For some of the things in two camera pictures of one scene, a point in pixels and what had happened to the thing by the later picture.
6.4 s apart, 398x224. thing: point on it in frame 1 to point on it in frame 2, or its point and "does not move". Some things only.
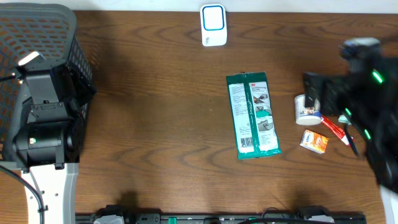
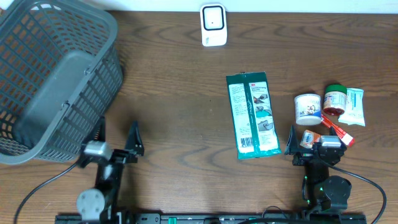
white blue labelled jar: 305,116 does not move
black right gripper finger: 313,83 to 292,146
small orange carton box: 314,141 does not move
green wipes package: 254,124 does not move
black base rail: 318,215 does not move
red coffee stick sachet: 336,129 does not move
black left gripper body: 87,88 to 125,159
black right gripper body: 354,105 to 303,158
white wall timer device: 213,25 does not move
